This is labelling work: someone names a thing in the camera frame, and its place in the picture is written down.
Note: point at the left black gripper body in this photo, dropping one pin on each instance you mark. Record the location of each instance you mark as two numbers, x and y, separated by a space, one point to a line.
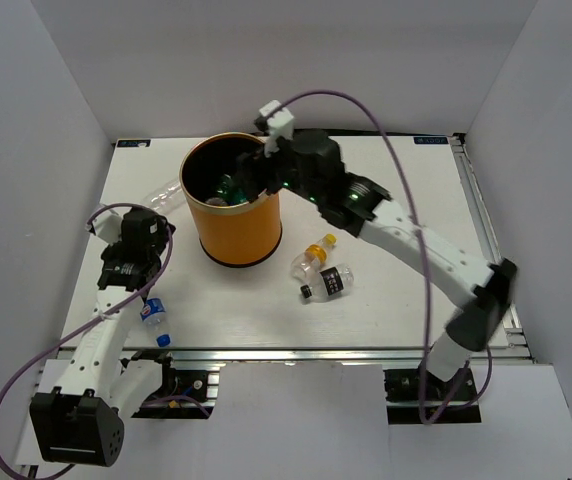
162 238

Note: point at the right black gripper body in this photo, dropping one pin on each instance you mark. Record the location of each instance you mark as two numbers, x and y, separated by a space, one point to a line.
277 171

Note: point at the green plastic bottle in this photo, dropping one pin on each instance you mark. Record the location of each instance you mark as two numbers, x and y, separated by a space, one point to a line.
228 192

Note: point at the red label red cap bottle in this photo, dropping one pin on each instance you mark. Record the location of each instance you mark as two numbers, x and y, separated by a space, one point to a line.
216 201

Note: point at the black label black cap bottle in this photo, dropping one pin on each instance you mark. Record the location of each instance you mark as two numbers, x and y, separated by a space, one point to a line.
328 284

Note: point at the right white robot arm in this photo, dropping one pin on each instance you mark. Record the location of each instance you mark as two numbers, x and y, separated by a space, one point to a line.
311 166

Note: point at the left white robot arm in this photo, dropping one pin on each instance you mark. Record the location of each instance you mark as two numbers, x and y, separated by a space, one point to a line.
81 420

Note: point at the orange cylindrical bin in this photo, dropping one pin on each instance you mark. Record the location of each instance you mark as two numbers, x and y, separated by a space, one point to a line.
236 235

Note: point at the blue label blue cap bottle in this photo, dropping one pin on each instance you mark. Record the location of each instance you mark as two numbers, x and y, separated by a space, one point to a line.
153 316

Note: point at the clear crushed plastic bottle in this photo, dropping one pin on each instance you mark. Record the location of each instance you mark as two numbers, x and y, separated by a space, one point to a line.
166 199

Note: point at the orange label yellow cap bottle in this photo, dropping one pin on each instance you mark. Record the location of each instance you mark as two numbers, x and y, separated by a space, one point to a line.
308 263

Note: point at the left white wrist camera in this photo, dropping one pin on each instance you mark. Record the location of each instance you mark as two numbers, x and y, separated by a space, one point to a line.
105 224

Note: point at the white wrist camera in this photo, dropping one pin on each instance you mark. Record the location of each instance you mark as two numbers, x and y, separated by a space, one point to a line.
105 224
275 122

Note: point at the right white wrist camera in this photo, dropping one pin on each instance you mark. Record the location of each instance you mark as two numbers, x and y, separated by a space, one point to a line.
275 122

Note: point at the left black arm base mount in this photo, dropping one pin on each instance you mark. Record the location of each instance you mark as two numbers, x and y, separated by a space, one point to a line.
178 378

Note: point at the front aluminium table rail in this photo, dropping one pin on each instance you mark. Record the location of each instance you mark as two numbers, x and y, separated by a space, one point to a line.
218 357

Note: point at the aluminium table rail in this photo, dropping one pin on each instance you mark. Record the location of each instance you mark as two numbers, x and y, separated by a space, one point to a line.
517 349
218 357

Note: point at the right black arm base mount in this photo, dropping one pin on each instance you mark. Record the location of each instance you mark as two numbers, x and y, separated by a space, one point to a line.
402 398

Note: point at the right aluminium table rail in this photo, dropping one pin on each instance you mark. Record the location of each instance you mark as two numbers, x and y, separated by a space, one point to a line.
517 349

